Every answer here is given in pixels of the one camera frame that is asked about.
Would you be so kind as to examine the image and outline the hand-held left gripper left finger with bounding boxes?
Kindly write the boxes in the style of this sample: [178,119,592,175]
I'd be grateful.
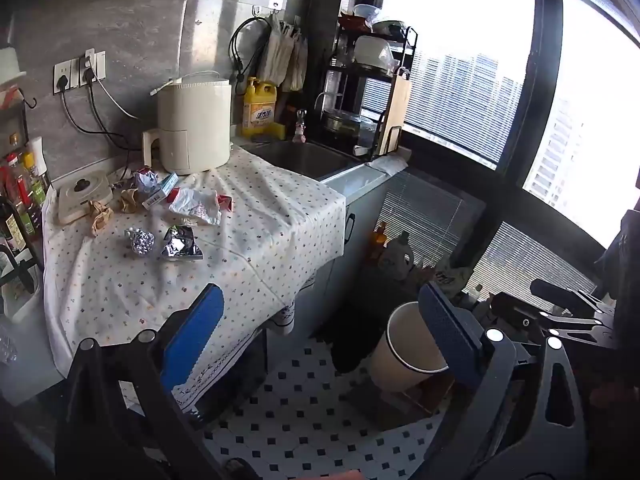
[54,284,226,480]

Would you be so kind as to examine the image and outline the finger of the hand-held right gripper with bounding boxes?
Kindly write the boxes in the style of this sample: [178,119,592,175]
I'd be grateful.
[487,292,617,352]
[530,279,603,313]

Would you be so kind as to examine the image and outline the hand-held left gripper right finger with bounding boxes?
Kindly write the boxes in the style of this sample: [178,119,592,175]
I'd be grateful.
[400,282,587,480]

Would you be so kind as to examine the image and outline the cream paper waste bin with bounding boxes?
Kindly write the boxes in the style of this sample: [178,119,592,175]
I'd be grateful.
[367,301,451,406]

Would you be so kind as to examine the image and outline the grey printed cardboard box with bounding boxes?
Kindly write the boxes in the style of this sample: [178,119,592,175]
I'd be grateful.
[141,172,179,209]

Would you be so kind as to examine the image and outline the silver foil wrapper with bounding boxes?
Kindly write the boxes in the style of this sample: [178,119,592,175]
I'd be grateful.
[160,225,205,262]

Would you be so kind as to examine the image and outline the crumpled foil ball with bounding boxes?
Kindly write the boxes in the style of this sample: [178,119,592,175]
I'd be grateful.
[125,227,156,257]

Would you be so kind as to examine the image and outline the floral white tablecloth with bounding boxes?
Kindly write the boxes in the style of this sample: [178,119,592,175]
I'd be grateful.
[42,147,347,411]

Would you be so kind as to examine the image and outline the crumpled white plastic bag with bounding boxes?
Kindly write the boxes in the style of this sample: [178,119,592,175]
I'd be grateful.
[169,187,223,226]

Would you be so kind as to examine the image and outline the grey kitchen cabinet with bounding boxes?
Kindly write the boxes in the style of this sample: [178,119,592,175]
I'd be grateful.
[280,169,406,331]

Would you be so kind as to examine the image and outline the red white wrapper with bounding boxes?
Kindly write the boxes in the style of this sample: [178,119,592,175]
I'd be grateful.
[132,166,159,192]

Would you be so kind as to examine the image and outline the white kettle base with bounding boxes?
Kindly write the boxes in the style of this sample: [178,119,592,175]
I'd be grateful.
[57,170,115,225]

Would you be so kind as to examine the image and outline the white cloth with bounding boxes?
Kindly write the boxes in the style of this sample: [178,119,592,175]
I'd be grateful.
[367,155,412,177]

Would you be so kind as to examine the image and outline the cream air fryer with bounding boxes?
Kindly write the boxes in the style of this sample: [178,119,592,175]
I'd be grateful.
[142,77,233,176]

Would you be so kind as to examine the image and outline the steel sink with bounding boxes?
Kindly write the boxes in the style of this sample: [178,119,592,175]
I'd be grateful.
[245,140,362,182]

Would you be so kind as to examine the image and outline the yellow cap oil bottle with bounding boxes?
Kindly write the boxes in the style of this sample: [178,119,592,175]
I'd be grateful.
[22,152,49,207]

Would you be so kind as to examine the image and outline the wooden cutting board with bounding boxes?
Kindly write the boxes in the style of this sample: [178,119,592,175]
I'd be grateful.
[372,66,412,158]

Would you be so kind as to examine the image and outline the glass pot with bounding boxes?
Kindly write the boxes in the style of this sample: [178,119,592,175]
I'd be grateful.
[322,109,376,148]

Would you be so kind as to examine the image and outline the large amber oil bottle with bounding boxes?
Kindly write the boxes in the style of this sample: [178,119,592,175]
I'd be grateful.
[2,154,32,241]

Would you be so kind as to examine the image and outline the yellow detergent bottle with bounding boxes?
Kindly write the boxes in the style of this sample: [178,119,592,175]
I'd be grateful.
[242,76,278,137]

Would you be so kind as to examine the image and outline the black dish rack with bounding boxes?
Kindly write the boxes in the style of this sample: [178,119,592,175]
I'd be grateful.
[320,24,419,162]

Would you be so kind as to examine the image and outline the white bowl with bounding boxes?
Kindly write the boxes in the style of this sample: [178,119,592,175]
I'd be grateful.
[352,35,396,68]

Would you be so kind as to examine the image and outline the hanging plastic bags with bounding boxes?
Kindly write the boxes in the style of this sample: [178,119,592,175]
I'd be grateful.
[257,14,309,92]

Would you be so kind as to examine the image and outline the clear bowl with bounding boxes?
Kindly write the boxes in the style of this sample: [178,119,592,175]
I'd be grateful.
[352,3,384,24]

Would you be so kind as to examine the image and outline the black window frame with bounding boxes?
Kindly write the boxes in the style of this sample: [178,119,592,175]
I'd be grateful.
[360,0,640,311]

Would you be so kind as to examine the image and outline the black power cable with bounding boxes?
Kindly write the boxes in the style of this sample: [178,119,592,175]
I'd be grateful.
[60,82,143,152]

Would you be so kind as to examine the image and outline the white power cable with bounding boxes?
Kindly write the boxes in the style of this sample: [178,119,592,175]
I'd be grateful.
[92,76,142,121]

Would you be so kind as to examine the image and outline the coiled black cable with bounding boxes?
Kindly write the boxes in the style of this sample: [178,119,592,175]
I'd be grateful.
[229,16,273,82]

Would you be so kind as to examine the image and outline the white wall socket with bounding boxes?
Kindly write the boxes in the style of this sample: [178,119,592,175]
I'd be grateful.
[81,49,107,82]
[53,60,76,94]

